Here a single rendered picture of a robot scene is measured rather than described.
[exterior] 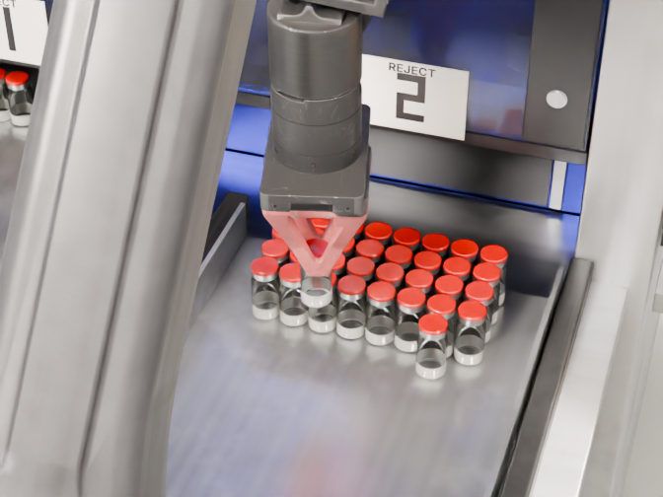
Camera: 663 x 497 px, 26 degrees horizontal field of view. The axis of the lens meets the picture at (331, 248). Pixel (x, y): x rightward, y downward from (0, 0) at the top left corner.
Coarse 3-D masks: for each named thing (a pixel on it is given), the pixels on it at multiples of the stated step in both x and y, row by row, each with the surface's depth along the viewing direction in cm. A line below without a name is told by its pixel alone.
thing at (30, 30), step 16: (0, 0) 113; (16, 0) 113; (32, 0) 112; (0, 16) 114; (16, 16) 114; (32, 16) 113; (0, 32) 115; (16, 32) 115; (32, 32) 114; (0, 48) 116; (16, 48) 116; (32, 48) 115
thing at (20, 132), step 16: (0, 128) 128; (16, 128) 128; (0, 144) 126; (16, 144) 126; (0, 160) 124; (16, 160) 124; (0, 176) 123; (16, 176) 123; (0, 192) 121; (0, 208) 119; (0, 224) 117; (0, 240) 116; (0, 256) 114
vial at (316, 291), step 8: (304, 272) 98; (304, 280) 98; (312, 280) 98; (320, 280) 98; (328, 280) 98; (304, 288) 99; (312, 288) 98; (320, 288) 98; (328, 288) 99; (304, 296) 99; (312, 296) 99; (320, 296) 99; (328, 296) 99; (312, 304) 99; (320, 304) 99
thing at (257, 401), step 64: (256, 256) 114; (192, 320) 108; (256, 320) 108; (512, 320) 108; (192, 384) 103; (256, 384) 103; (320, 384) 103; (384, 384) 103; (448, 384) 103; (512, 384) 103; (192, 448) 98; (256, 448) 98; (320, 448) 98; (384, 448) 98; (448, 448) 98; (512, 448) 98
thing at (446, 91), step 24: (384, 72) 106; (408, 72) 106; (432, 72) 105; (456, 72) 104; (384, 96) 108; (432, 96) 106; (456, 96) 106; (384, 120) 109; (408, 120) 108; (432, 120) 108; (456, 120) 107
